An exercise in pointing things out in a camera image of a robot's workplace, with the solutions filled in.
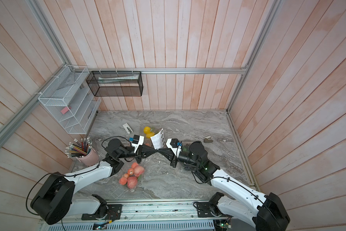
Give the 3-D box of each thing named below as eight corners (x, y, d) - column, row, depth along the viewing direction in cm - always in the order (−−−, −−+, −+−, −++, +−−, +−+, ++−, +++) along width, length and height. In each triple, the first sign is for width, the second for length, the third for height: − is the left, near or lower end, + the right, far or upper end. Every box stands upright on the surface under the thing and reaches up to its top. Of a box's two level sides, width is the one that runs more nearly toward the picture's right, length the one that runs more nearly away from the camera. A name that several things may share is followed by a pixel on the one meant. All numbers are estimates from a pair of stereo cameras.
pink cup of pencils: (77, 167, 91) (61, 155, 78) (84, 151, 99) (71, 137, 86) (97, 167, 91) (85, 155, 78) (103, 151, 99) (93, 137, 86)
